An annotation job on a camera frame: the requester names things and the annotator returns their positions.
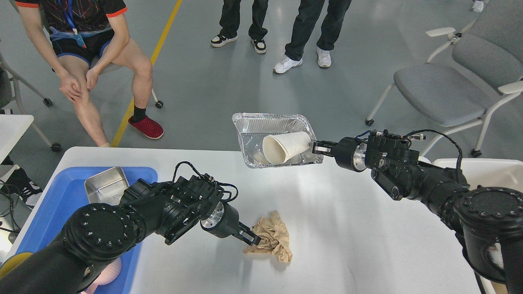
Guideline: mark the standing person black white shoes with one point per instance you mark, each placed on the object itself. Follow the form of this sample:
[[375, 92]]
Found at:
[[230, 20]]

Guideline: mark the blue plastic tray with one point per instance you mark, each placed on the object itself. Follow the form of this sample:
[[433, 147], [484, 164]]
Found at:
[[65, 194]]

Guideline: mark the seated person in shorts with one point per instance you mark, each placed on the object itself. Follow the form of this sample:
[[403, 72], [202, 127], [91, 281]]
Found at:
[[71, 35]]

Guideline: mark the white paper cup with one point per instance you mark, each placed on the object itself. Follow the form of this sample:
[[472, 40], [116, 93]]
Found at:
[[278, 149]]

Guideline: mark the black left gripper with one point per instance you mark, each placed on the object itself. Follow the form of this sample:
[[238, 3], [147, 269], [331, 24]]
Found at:
[[224, 222]]

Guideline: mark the brown paper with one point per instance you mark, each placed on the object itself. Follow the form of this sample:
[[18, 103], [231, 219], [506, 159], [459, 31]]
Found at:
[[274, 238]]

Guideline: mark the pink ribbed mug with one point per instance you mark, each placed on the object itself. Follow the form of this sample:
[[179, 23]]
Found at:
[[106, 276]]

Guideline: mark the aluminium foil tray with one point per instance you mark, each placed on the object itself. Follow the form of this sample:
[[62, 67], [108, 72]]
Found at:
[[253, 127]]

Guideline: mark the stainless steel rectangular tray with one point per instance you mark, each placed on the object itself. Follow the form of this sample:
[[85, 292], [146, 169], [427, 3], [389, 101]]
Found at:
[[107, 186]]

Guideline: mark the white side table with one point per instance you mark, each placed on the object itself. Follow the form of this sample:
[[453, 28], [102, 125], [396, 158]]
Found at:
[[12, 128]]

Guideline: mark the standing person white sneakers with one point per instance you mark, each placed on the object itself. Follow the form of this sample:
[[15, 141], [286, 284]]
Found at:
[[309, 12]]

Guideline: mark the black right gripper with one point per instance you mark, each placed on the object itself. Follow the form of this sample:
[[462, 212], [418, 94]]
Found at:
[[349, 153]]

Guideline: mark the teal mug yellow inside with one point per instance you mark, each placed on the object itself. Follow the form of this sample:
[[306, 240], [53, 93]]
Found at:
[[12, 261]]

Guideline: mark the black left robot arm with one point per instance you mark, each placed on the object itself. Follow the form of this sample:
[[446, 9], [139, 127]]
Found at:
[[96, 234]]

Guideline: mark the grey office chair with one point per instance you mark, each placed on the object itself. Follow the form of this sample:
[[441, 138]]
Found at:
[[491, 48]]

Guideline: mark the white plastic bin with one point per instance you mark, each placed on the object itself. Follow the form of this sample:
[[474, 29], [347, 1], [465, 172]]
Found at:
[[456, 276]]

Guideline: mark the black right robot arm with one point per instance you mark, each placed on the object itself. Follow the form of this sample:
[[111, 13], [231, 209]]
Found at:
[[487, 220]]

